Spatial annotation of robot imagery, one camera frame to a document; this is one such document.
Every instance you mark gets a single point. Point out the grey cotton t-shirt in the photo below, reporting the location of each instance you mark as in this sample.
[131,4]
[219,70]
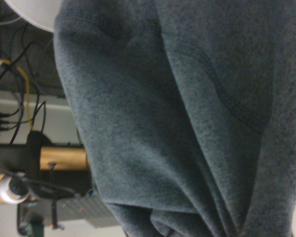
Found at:
[162,111]

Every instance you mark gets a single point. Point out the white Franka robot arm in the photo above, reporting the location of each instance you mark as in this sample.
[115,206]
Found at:
[34,12]

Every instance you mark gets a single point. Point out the white grey round connector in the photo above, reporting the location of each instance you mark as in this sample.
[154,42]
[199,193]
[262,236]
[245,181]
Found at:
[8,190]

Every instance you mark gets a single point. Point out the rustic wood black-frame table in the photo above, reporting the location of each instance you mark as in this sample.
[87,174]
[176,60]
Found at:
[64,158]

